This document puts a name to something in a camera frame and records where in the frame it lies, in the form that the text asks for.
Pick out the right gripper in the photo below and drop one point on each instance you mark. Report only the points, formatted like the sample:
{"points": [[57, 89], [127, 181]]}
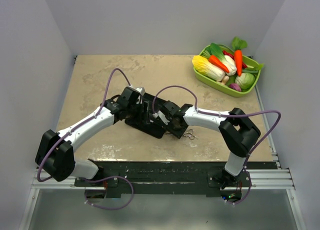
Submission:
{"points": [[177, 133]]}

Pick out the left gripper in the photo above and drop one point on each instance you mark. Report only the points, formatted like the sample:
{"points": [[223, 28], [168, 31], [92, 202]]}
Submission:
{"points": [[145, 110]]}

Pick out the black tool case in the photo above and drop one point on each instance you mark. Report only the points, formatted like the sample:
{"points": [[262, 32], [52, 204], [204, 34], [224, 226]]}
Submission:
{"points": [[155, 128]]}

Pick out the silver scissors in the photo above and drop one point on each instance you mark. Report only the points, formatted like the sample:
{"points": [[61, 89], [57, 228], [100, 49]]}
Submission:
{"points": [[189, 133]]}

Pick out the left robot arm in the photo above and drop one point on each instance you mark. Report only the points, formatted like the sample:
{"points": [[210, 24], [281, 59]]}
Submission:
{"points": [[56, 151]]}

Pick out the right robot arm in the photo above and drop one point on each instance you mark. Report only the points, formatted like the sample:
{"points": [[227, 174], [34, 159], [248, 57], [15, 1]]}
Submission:
{"points": [[238, 131]]}

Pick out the toy napa cabbage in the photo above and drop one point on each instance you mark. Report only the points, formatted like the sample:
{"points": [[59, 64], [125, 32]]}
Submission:
{"points": [[204, 67]]}

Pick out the toy mushroom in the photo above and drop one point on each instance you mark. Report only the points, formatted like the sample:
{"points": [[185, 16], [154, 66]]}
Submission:
{"points": [[225, 80]]}

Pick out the toy purple onion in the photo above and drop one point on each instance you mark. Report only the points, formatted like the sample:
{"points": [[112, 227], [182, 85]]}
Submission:
{"points": [[235, 87]]}

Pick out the toy carrot left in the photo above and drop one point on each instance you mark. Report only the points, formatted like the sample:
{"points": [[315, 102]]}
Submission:
{"points": [[215, 61]]}

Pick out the toy carrot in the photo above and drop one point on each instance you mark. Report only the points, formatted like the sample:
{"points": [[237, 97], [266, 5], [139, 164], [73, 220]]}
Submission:
{"points": [[238, 45], [215, 61]]}

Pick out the toy bok choy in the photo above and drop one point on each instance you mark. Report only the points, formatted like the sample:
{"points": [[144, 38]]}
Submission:
{"points": [[226, 60]]}

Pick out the toy green cabbage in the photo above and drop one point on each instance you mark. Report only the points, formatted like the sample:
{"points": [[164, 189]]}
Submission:
{"points": [[245, 80]]}

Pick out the toy red chili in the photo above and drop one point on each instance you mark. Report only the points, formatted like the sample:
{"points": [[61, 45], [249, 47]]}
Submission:
{"points": [[228, 53]]}

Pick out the toy carrot right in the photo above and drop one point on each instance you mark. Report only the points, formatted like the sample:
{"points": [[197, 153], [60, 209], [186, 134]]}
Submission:
{"points": [[238, 45]]}

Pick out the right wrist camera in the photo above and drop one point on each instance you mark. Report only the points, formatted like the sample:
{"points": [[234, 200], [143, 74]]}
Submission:
{"points": [[160, 116]]}

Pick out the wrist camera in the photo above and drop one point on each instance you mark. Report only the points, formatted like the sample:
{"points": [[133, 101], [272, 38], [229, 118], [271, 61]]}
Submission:
{"points": [[160, 116], [140, 90]]}

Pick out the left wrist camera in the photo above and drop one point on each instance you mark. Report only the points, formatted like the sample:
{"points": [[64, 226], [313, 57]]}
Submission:
{"points": [[140, 90]]}

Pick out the aluminium rail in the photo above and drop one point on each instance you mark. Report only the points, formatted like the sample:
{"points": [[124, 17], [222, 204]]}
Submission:
{"points": [[261, 179]]}

